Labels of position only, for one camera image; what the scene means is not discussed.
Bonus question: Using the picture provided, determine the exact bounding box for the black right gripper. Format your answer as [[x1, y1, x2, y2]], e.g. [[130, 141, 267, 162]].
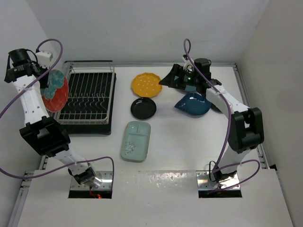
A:
[[160, 64, 200, 90]]

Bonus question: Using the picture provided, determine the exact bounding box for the yellow polka dot plate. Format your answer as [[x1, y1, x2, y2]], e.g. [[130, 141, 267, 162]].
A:
[[131, 72, 162, 98]]

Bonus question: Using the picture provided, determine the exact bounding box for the red and teal plate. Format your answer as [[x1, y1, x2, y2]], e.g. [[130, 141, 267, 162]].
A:
[[41, 70, 69, 113]]

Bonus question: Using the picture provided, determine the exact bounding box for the black round plate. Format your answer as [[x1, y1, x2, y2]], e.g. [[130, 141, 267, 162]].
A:
[[130, 97, 157, 120]]

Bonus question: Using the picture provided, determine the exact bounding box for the light green rectangular plate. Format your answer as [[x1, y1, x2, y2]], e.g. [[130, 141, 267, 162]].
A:
[[120, 121, 151, 162]]

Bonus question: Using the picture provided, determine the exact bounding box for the teal round floral plate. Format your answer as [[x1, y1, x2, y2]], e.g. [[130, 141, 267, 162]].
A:
[[184, 85, 196, 93]]

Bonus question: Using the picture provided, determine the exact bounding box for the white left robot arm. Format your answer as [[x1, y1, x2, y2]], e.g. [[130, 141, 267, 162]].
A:
[[4, 48, 102, 189]]

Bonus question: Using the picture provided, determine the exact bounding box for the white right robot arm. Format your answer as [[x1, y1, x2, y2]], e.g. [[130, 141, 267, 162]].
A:
[[159, 58, 264, 183]]

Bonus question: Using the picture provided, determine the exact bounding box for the dark blue leaf-shaped dish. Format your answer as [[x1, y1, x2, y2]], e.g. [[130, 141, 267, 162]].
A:
[[174, 93, 211, 116]]

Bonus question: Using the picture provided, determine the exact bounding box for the black drip tray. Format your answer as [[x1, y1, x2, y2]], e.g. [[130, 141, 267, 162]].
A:
[[62, 74, 116, 135]]

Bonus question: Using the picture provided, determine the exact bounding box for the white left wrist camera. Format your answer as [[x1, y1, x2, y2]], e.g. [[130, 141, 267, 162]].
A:
[[36, 51, 53, 66]]

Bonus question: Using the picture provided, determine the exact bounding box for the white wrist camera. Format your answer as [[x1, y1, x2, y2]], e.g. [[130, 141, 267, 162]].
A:
[[36, 51, 53, 66], [182, 55, 194, 71]]

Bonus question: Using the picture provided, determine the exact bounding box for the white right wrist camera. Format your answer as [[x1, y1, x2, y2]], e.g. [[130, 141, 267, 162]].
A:
[[182, 55, 194, 71]]

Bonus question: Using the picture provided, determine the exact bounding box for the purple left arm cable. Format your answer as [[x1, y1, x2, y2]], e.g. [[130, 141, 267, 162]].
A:
[[0, 38, 115, 190]]

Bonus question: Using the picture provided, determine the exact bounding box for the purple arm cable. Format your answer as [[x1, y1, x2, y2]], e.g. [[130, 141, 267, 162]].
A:
[[0, 38, 115, 190], [183, 38, 261, 192]]

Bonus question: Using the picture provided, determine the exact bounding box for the metal wire dish rack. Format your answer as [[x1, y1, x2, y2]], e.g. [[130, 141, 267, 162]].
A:
[[51, 66, 115, 125]]

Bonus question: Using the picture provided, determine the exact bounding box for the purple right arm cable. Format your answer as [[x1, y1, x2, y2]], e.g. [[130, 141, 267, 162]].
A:
[[183, 38, 261, 192]]

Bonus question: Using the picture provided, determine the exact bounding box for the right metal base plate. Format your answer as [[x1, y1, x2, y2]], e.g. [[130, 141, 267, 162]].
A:
[[196, 170, 241, 192]]

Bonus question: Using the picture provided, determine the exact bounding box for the metal base plate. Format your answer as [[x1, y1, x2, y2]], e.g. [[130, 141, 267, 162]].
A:
[[196, 170, 241, 192], [70, 171, 113, 191]]

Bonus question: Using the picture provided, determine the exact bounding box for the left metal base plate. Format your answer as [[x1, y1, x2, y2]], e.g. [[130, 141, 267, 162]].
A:
[[70, 171, 113, 191]]

